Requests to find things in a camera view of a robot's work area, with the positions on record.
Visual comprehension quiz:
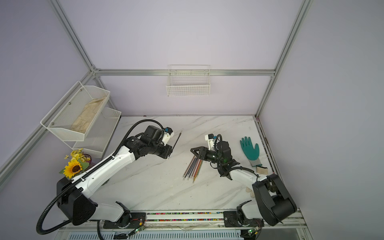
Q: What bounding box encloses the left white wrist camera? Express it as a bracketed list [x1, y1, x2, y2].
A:
[162, 127, 174, 146]

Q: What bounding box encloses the thin dark pencil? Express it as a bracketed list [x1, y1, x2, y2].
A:
[172, 131, 183, 150]

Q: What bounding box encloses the beige glove in shelf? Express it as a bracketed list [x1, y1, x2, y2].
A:
[70, 97, 106, 134]

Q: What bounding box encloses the white wire wall basket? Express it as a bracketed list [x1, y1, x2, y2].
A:
[166, 65, 211, 97]

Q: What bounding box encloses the white mesh shelf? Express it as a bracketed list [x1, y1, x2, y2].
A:
[41, 82, 110, 142]
[71, 107, 121, 159]

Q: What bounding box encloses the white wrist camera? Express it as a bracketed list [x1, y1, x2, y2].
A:
[162, 127, 174, 146]
[205, 134, 217, 151]

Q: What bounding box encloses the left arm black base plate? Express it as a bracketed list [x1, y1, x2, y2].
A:
[103, 212, 147, 230]

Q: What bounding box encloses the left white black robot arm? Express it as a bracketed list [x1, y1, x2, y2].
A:
[57, 126, 174, 228]

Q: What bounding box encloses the beige fabric glove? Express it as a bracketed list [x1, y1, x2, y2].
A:
[246, 166, 269, 199]

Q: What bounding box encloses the lower white mesh shelf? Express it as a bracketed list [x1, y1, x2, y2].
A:
[71, 107, 121, 159]

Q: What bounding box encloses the aluminium front rail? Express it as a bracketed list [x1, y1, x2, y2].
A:
[55, 210, 313, 240]

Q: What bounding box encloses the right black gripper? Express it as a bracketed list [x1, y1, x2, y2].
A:
[191, 146, 224, 165]

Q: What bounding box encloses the black pencil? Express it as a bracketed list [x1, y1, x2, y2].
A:
[184, 156, 196, 179]

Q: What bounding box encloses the artificial sunflower bouquet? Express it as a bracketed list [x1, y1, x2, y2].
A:
[59, 149, 92, 179]

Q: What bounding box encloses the aluminium frame profile back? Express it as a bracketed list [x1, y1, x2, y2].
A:
[94, 69, 276, 77]

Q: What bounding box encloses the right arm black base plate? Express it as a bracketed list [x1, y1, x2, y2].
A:
[223, 211, 264, 228]

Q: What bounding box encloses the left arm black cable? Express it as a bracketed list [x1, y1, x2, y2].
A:
[35, 119, 165, 240]

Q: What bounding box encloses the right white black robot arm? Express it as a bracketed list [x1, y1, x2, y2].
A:
[191, 141, 297, 227]

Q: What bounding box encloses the upper white mesh shelf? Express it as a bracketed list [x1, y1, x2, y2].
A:
[41, 82, 110, 142]

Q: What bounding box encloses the green rubber glove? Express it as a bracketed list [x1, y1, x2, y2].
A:
[240, 137, 262, 167]

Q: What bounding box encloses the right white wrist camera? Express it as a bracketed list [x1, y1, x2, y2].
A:
[205, 134, 217, 151]

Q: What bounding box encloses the yellow pencil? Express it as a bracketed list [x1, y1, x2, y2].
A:
[193, 159, 203, 183]

